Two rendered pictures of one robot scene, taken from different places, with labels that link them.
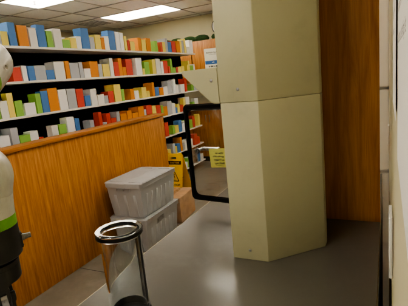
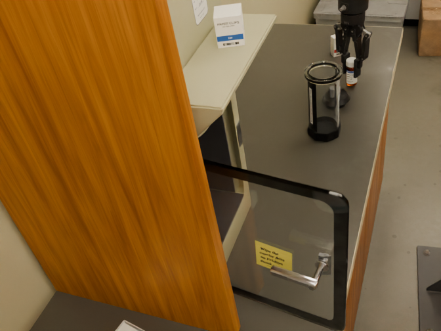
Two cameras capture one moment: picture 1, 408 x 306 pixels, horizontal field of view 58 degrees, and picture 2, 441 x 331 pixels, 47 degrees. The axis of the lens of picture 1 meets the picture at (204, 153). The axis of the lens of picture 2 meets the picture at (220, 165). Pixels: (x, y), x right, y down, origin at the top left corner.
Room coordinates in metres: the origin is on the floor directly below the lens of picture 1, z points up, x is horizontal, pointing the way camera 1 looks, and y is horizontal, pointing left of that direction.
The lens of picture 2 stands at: (2.05, -0.11, 1.97)
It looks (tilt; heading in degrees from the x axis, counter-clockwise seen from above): 41 degrees down; 181
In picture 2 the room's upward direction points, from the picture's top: 11 degrees counter-clockwise
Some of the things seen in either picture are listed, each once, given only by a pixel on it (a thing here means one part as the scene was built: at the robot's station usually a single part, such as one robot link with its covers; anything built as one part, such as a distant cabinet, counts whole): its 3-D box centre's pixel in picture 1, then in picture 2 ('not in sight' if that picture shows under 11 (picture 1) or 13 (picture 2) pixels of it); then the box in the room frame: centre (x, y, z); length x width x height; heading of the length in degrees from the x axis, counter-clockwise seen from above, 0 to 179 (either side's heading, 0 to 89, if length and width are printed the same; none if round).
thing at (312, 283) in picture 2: not in sight; (298, 270); (1.49, -0.02, 1.20); 0.10 x 0.05 x 0.03; 55
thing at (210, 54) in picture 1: (213, 58); (229, 25); (1.18, -0.06, 1.54); 0.05 x 0.05 x 0.06; 82
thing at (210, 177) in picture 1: (219, 153); (269, 249); (1.43, -0.06, 1.19); 0.30 x 0.01 x 0.40; 55
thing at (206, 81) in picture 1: (221, 84); (226, 77); (1.22, -0.08, 1.46); 0.32 x 0.11 x 0.10; 153
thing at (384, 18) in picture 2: not in sight; (361, 22); (-1.25, 1.03, 0.17); 0.60 x 0.42 x 0.33; 61
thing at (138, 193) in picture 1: (143, 190); not in sight; (3.43, 0.61, 0.49); 0.60 x 0.42 x 0.33; 153
